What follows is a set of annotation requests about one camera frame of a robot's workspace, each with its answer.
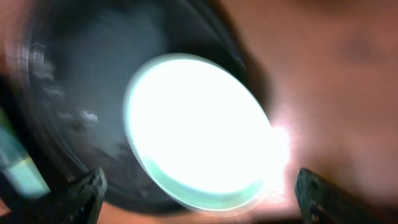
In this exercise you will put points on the black rectangular soapy water tray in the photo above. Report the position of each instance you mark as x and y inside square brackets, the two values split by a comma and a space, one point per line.
[17, 166]

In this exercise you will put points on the mint plate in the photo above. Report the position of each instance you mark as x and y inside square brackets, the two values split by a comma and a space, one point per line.
[199, 133]

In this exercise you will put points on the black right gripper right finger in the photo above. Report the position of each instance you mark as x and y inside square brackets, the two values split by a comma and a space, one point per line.
[320, 201]

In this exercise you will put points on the round black serving tray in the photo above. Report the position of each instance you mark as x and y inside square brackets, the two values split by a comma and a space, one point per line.
[75, 61]

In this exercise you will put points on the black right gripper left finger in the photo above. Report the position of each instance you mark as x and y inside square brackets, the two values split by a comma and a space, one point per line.
[79, 202]

